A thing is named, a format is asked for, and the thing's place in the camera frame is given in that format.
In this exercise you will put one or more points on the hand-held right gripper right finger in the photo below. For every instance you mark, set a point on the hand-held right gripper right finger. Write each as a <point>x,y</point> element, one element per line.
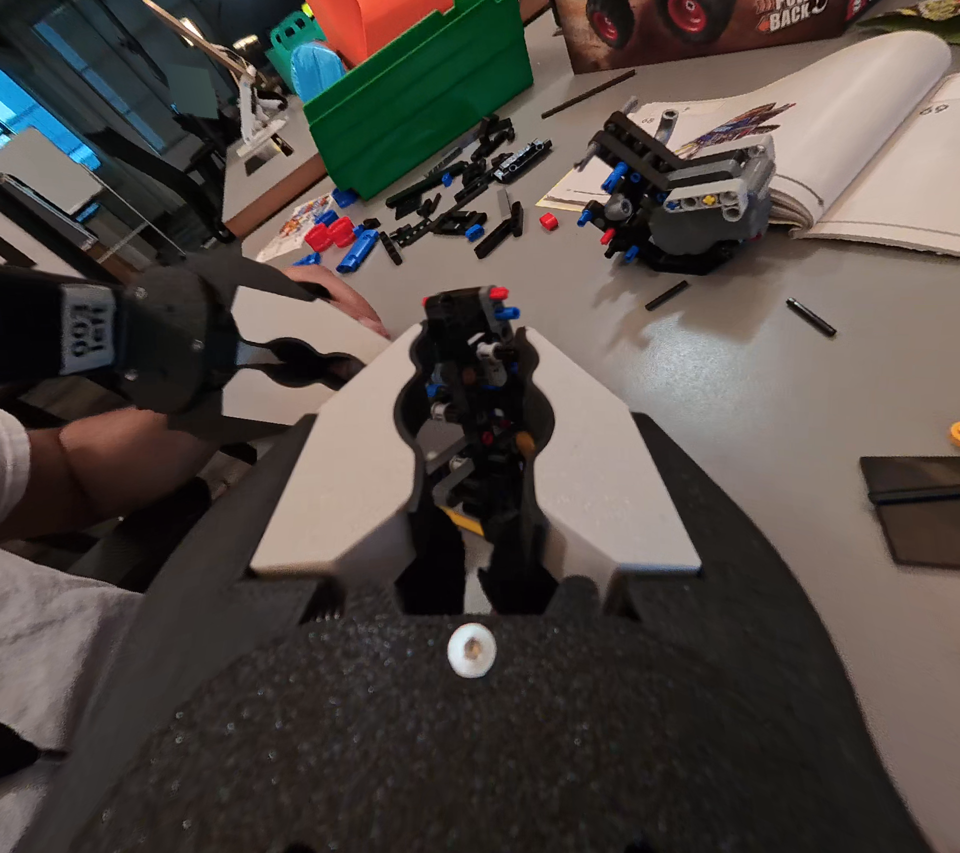
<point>607,485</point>

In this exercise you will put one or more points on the person's left hand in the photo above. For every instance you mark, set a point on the person's left hand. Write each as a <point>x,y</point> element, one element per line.
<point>352,298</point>

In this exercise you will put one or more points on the green plastic bin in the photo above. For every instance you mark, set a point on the green plastic bin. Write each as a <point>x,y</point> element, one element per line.
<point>427,95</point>

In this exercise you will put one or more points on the long black lego axle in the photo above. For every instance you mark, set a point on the long black lego axle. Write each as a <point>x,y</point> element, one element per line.
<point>589,94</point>

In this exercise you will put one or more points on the grey and black lego assembly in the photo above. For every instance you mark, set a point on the grey and black lego assembly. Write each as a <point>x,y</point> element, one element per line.
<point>697,208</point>

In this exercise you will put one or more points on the person's left forearm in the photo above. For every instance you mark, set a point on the person's left forearm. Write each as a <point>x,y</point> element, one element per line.
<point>105,470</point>

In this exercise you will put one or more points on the person's white shirt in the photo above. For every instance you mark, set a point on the person's white shirt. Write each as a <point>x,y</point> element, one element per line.
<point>52,635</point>

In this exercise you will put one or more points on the light blue bag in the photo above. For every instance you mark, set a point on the light blue bag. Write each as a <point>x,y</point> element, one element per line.
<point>315,73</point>

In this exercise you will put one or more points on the open instruction booklet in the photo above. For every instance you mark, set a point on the open instruction booklet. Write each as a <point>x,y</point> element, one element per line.
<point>862,140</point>

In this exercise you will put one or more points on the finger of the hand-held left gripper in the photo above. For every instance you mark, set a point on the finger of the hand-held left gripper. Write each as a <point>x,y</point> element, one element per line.
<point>270,399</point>
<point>300,320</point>

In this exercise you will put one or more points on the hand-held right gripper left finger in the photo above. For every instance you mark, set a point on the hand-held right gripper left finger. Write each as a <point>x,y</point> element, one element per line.
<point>337,485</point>

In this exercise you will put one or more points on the green plastic basket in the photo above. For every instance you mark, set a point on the green plastic basket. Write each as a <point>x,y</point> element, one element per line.
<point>289,35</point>

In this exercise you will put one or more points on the white stand device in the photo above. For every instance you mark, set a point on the white stand device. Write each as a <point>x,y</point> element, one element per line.
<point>259,118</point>

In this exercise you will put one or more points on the lego sticker sheet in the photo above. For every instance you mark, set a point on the lego sticker sheet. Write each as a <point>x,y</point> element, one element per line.
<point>289,227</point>

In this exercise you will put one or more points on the pile of loose lego pieces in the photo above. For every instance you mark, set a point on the pile of loose lego pieces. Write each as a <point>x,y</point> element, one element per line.
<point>450,193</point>

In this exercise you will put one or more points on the short black lego axle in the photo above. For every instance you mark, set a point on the short black lego axle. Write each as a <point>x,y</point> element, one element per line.
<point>667,295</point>

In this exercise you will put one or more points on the green printed leaflet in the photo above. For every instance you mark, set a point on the green printed leaflet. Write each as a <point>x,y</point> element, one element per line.
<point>926,13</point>

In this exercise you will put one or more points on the black lego pin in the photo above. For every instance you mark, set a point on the black lego pin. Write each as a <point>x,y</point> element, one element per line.
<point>811,317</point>

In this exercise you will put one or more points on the black lego chassis flame stickers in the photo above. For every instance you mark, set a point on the black lego chassis flame stickers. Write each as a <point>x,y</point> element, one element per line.
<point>465,358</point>

